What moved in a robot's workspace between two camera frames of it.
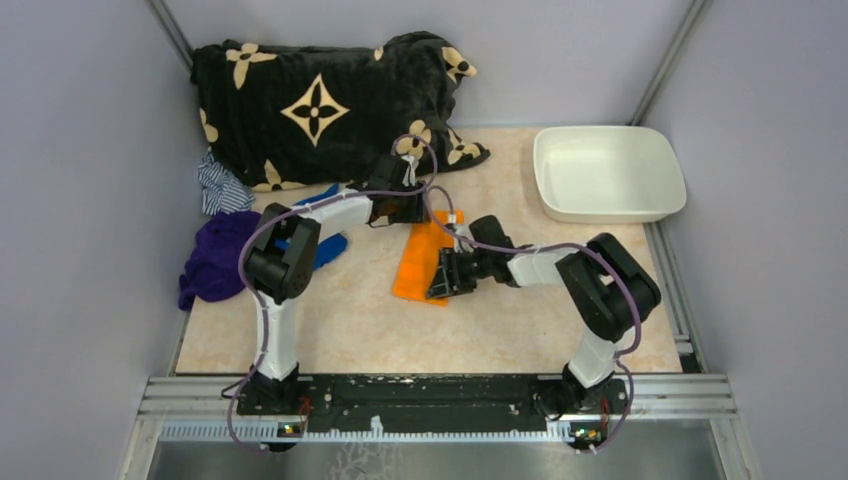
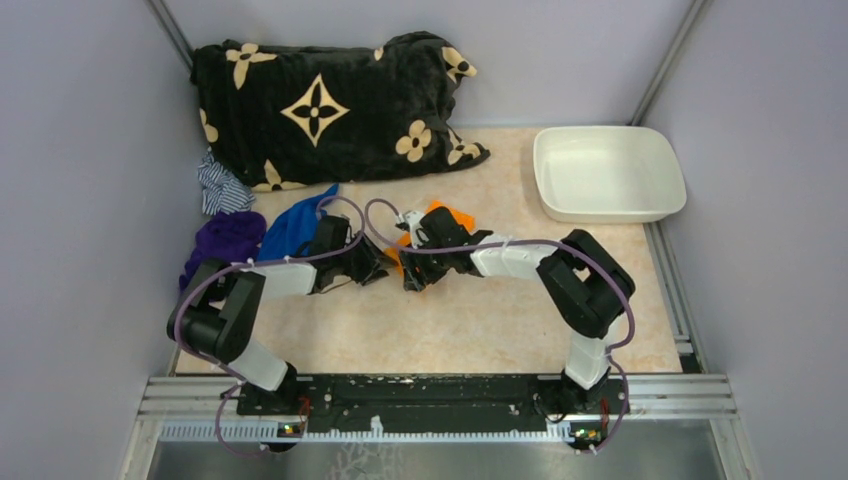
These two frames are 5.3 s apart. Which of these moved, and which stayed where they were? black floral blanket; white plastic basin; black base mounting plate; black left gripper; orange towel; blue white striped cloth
Moved: orange towel; black left gripper
Stayed: white plastic basin; black base mounting plate; black floral blanket; blue white striped cloth
